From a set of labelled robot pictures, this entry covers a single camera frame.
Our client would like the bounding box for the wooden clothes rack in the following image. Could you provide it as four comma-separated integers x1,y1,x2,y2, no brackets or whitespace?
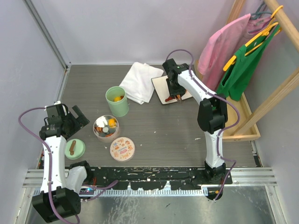
193,0,299,143

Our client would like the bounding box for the yellow hanger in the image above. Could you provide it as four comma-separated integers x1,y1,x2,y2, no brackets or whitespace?
223,5,284,71

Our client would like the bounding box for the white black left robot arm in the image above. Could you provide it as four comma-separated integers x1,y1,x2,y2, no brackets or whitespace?
32,101,93,223

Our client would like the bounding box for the green shirt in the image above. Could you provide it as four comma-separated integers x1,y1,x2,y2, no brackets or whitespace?
216,24,281,101

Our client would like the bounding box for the white folded cloth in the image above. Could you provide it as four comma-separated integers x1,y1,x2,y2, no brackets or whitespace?
119,62,164,105

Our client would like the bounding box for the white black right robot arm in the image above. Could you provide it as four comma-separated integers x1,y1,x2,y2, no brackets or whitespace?
163,59,228,184

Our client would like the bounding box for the round silver tin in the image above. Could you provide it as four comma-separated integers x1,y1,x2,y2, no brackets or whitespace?
93,115,120,143

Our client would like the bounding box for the pink shirt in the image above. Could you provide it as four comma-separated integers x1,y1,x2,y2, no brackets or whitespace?
198,14,271,91

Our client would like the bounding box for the yellow corn cob piece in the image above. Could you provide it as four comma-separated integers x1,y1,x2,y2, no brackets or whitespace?
108,119,117,128

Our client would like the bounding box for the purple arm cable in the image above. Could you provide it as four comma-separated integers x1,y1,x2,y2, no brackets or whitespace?
166,49,241,202
18,106,119,224

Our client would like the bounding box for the round bakery tin lid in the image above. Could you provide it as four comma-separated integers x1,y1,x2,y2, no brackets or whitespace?
110,137,135,162

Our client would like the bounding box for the grey hanger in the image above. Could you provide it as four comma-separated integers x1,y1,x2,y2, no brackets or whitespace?
248,1,271,34

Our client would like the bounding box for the green canister lid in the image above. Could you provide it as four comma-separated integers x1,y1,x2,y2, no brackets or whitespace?
64,139,86,160

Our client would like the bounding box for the white square plate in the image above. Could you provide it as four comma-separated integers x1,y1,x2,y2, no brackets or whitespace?
151,76,193,105

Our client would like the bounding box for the brown sausage slice piece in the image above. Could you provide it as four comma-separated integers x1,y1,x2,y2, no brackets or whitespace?
95,127,102,133

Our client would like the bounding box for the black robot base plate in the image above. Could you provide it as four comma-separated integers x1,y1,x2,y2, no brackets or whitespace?
82,167,225,190

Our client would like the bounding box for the orange food pieces pile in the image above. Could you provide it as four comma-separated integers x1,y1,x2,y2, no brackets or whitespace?
165,95,182,103

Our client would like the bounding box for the tall green canister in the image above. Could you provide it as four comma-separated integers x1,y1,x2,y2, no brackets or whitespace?
105,86,129,117

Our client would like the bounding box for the aluminium rail frame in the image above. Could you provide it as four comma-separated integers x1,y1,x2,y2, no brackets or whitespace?
22,167,278,196

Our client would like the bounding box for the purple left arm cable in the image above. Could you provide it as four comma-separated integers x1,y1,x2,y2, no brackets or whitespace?
18,106,119,224

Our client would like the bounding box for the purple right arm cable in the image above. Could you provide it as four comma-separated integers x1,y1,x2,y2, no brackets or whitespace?
166,49,241,202

